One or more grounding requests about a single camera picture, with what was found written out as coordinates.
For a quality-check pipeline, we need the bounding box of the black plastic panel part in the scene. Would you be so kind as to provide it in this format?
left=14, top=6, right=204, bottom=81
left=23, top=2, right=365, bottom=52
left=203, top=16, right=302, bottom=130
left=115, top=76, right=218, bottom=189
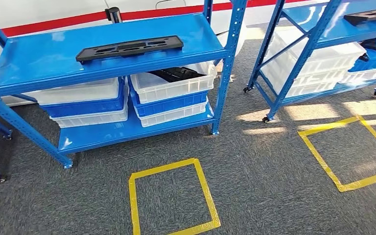
left=75, top=35, right=185, bottom=65
left=343, top=7, right=376, bottom=26

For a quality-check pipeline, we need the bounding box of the yellow floor tape square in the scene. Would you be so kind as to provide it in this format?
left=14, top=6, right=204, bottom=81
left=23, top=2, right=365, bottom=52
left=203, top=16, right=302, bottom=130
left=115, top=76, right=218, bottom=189
left=128, top=158, right=222, bottom=235

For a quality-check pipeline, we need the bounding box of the large white plastic crate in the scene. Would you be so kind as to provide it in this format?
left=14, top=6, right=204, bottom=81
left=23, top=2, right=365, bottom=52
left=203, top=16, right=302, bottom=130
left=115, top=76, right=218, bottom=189
left=260, top=25, right=367, bottom=98

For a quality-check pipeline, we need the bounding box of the black stanchion post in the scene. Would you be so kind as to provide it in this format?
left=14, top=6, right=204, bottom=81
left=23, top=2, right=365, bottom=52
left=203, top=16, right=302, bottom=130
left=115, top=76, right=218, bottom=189
left=105, top=7, right=123, bottom=24

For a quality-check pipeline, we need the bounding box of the black plastic bracket part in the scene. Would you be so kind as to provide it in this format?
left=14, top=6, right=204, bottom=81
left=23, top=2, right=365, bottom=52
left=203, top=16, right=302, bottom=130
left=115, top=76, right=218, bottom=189
left=358, top=38, right=376, bottom=62

